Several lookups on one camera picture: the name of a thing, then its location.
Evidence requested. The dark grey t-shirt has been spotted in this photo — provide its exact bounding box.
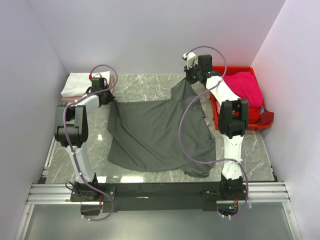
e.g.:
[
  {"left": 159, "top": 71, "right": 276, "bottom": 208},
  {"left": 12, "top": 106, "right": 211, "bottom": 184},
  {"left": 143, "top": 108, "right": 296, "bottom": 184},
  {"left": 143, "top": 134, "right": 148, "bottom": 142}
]
[{"left": 107, "top": 79, "right": 216, "bottom": 178}]

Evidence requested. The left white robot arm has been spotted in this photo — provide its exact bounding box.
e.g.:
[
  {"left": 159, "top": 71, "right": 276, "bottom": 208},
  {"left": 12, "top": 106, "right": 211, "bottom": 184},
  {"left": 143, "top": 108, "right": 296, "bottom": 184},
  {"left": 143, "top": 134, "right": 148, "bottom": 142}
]
[{"left": 54, "top": 75, "right": 115, "bottom": 202}]

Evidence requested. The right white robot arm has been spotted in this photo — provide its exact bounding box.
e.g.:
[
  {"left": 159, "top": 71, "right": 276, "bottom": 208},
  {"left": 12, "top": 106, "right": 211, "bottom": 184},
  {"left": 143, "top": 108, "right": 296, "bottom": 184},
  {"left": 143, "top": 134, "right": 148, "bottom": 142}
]
[{"left": 182, "top": 51, "right": 249, "bottom": 200}]

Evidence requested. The red plastic bin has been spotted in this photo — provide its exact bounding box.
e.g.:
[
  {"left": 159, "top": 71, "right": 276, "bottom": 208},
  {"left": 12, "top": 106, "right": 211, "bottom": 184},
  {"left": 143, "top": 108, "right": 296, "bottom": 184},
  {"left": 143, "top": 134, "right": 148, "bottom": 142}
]
[{"left": 209, "top": 66, "right": 273, "bottom": 131}]

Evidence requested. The folded white t-shirt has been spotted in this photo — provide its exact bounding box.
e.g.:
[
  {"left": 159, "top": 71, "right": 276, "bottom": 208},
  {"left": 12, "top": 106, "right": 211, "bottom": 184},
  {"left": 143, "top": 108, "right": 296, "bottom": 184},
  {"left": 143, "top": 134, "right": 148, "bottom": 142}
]
[{"left": 60, "top": 71, "right": 111, "bottom": 98}]

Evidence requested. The folded pink t-shirt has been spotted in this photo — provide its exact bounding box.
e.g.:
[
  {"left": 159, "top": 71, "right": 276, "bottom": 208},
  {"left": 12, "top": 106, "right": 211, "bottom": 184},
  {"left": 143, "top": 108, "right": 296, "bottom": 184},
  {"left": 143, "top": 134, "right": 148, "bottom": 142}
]
[{"left": 61, "top": 75, "right": 118, "bottom": 103}]

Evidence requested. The magenta t-shirt in bin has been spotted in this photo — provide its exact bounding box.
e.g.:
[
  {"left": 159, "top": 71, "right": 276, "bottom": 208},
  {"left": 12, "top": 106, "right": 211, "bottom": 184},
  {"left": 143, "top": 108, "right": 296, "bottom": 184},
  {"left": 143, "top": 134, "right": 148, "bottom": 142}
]
[{"left": 223, "top": 71, "right": 263, "bottom": 108}]

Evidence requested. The red t-shirt in bin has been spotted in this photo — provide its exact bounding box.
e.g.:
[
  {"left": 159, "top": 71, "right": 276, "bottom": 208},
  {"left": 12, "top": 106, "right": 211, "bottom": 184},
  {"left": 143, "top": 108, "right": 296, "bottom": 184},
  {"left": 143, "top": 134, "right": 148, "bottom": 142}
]
[{"left": 214, "top": 99, "right": 275, "bottom": 126}]

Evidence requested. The black base crossbar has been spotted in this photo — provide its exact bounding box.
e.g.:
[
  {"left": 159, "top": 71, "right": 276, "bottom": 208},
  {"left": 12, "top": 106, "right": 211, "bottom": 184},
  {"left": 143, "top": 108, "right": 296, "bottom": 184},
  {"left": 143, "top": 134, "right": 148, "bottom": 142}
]
[{"left": 70, "top": 181, "right": 247, "bottom": 213}]

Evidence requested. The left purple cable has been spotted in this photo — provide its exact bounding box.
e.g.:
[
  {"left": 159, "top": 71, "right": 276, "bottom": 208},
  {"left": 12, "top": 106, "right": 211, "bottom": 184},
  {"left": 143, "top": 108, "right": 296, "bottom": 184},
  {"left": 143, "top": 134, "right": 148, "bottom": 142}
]
[{"left": 63, "top": 64, "right": 118, "bottom": 222}]

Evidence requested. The purple cable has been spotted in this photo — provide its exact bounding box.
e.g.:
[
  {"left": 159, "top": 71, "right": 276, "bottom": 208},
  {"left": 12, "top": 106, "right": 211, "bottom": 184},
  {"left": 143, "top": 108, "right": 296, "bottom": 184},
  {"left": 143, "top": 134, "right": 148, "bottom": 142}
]
[
  {"left": 63, "top": 64, "right": 118, "bottom": 222},
  {"left": 178, "top": 45, "right": 251, "bottom": 220}
]

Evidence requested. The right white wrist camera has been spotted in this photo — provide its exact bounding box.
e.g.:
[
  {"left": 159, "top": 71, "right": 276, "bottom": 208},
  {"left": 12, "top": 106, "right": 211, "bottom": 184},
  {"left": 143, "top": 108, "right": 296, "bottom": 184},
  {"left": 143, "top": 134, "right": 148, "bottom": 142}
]
[{"left": 182, "top": 51, "right": 197, "bottom": 63}]

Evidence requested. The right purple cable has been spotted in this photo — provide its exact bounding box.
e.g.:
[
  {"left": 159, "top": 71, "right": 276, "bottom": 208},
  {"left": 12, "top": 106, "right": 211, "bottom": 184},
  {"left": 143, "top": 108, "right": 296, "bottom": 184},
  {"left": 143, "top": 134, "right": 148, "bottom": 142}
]
[{"left": 178, "top": 45, "right": 251, "bottom": 220}]

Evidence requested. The aluminium frame rail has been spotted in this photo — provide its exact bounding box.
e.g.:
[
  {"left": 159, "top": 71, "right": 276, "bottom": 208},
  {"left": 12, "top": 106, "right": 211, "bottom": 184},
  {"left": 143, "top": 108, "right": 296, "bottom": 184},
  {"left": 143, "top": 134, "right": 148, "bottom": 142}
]
[{"left": 15, "top": 132, "right": 301, "bottom": 240}]

